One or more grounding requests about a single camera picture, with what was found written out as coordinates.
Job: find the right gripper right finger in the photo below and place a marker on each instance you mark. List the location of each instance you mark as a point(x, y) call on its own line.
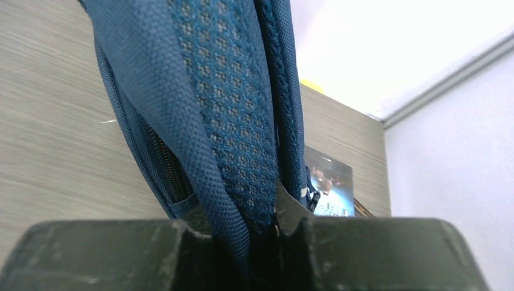
point(338, 253)

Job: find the yellow tape piece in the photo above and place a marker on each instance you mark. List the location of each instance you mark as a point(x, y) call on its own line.
point(312, 85)

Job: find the brown cover book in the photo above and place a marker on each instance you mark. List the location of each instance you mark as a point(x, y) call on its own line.
point(361, 211)

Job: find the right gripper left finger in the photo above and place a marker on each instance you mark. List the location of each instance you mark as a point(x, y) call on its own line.
point(110, 255)

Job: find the dark blue fantasy book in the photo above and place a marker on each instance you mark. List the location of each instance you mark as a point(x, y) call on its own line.
point(333, 180)

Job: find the navy blue student backpack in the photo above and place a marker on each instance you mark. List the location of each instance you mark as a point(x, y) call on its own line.
point(207, 96)

